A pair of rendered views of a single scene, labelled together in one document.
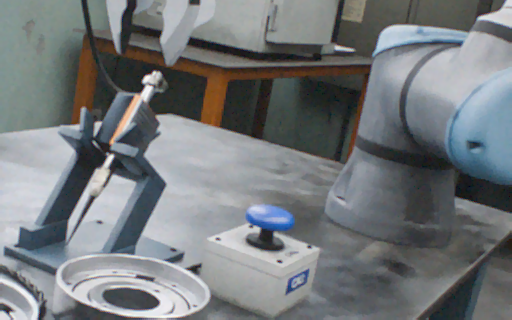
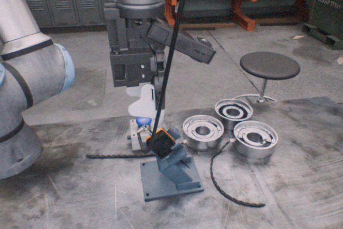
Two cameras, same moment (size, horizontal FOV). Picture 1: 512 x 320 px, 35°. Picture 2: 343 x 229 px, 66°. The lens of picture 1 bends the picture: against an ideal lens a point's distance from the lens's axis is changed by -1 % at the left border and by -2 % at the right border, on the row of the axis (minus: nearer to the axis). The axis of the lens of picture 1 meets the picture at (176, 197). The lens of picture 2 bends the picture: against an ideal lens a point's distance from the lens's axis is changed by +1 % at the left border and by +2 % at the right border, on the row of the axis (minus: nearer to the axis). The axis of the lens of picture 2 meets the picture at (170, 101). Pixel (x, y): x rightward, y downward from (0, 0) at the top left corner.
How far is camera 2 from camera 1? 1.00 m
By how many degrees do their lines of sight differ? 111
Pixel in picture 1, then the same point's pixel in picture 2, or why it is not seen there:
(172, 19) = not seen: hidden behind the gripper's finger
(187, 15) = not seen: hidden behind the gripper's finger
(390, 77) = (9, 98)
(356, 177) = (22, 145)
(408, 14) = not seen: outside the picture
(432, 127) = (53, 90)
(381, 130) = (15, 120)
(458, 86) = (57, 69)
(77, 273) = (208, 143)
